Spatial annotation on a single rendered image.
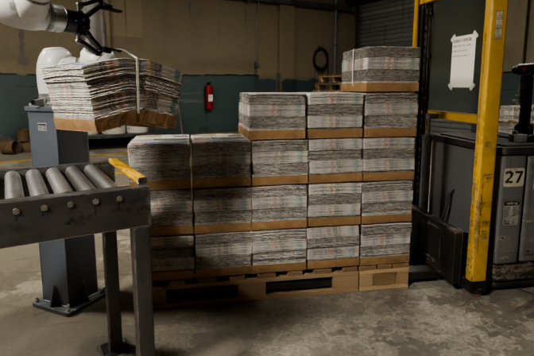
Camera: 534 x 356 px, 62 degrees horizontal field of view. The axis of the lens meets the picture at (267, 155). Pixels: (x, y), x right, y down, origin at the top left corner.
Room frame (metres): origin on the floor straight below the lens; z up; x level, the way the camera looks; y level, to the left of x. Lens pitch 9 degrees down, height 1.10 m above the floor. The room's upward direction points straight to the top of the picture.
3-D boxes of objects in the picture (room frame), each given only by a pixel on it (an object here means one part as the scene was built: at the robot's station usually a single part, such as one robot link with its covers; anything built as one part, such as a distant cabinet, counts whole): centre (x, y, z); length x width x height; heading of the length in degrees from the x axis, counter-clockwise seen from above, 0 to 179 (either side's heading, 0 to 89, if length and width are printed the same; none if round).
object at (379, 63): (2.46, -0.60, 0.65); 0.39 x 0.30 x 1.29; 10
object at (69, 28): (1.56, 0.65, 1.31); 0.09 x 0.07 x 0.08; 141
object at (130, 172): (1.51, 0.49, 0.81); 0.43 x 0.03 x 0.02; 30
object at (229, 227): (2.33, 0.11, 0.40); 1.16 x 0.38 x 0.51; 100
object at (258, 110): (2.36, -0.02, 0.95); 0.38 x 0.29 x 0.23; 12
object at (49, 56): (2.16, 1.00, 1.17); 0.18 x 0.16 x 0.22; 107
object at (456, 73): (2.54, -1.05, 1.27); 0.57 x 0.01 x 0.65; 10
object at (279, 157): (2.33, 0.11, 0.42); 1.17 x 0.39 x 0.83; 100
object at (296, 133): (2.36, -0.01, 0.86); 0.38 x 0.29 x 0.04; 12
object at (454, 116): (2.55, -1.07, 0.92); 0.57 x 0.01 x 0.05; 10
